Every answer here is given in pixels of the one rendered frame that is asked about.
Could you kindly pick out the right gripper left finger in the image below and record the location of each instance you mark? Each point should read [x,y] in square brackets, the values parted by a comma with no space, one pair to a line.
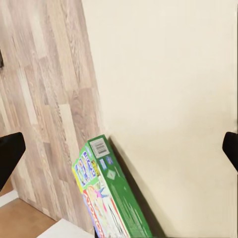
[12,148]

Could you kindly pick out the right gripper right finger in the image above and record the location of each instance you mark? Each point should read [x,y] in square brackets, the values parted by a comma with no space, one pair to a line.
[230,148]

